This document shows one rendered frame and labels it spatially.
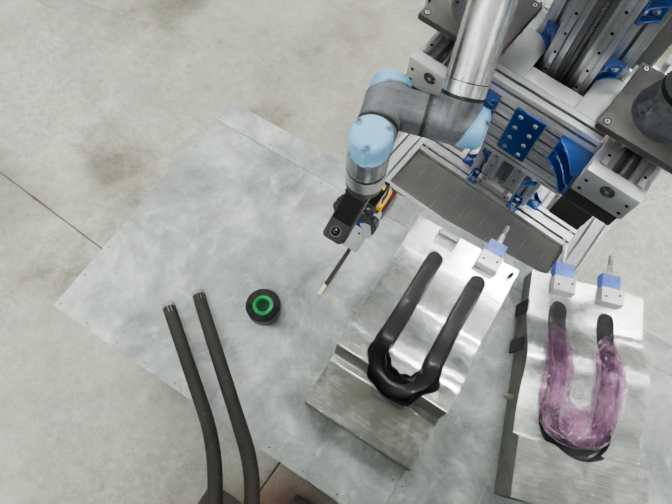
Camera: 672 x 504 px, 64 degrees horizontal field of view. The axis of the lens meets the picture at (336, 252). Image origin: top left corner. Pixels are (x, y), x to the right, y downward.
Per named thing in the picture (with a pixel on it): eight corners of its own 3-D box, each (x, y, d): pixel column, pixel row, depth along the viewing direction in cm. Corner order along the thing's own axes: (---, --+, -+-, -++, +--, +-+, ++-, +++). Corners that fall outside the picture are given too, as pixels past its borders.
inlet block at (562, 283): (550, 245, 131) (559, 237, 126) (571, 250, 130) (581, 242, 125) (544, 295, 126) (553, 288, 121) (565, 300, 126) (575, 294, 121)
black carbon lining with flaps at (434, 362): (428, 250, 125) (436, 234, 116) (489, 285, 122) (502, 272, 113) (350, 378, 114) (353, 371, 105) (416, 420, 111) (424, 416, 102)
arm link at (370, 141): (402, 115, 87) (388, 158, 84) (394, 151, 97) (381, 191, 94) (355, 102, 88) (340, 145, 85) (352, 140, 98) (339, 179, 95)
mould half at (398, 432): (414, 230, 135) (423, 206, 122) (507, 282, 130) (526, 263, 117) (305, 403, 119) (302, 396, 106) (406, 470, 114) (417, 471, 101)
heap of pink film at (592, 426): (541, 320, 121) (555, 311, 113) (620, 340, 119) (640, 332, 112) (526, 437, 111) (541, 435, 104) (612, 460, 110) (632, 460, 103)
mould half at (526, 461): (524, 277, 131) (541, 261, 120) (631, 304, 129) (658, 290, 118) (493, 494, 113) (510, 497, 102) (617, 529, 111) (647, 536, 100)
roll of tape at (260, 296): (243, 299, 127) (240, 295, 124) (274, 288, 128) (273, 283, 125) (253, 330, 124) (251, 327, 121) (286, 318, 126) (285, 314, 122)
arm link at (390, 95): (427, 104, 99) (413, 152, 95) (369, 88, 100) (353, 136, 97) (435, 75, 92) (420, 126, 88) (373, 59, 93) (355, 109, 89)
